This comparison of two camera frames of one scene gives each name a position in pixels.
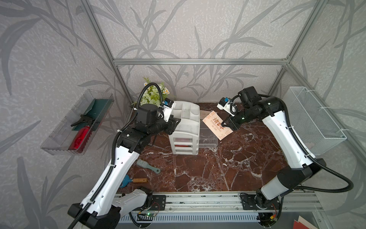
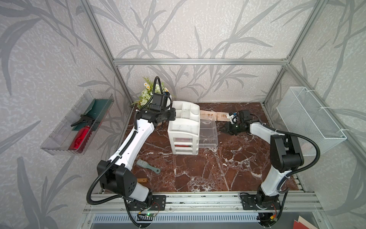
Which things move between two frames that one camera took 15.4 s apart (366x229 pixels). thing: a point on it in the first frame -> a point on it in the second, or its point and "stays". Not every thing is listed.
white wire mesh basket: x=317 y=129 stays
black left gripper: x=171 y=125 -> x=172 y=116
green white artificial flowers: x=152 y=94 stays
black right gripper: x=222 y=124 -> x=227 y=130
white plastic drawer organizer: x=185 y=140 stays
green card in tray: x=96 y=110 stays
